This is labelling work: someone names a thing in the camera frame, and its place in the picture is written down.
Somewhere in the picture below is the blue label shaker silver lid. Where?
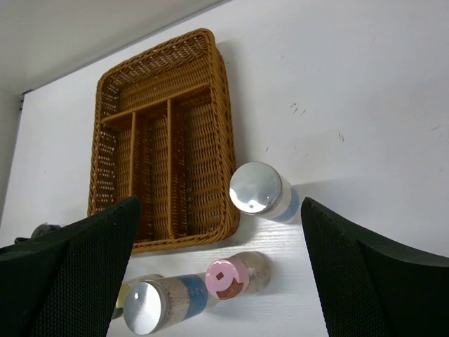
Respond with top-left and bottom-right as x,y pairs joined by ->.
229,161 -> 300,224

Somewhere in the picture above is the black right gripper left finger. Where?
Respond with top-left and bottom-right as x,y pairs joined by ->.
1,196 -> 142,336

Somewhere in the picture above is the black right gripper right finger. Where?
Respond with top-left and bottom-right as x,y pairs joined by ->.
301,197 -> 448,336

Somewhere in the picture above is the pink lid spice jar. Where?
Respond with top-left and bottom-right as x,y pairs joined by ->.
204,251 -> 271,300

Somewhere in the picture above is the yellow lid spice jar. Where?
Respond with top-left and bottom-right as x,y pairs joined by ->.
112,274 -> 162,320

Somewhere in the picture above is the brown wicker divided basket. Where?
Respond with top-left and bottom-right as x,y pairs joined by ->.
88,28 -> 240,254

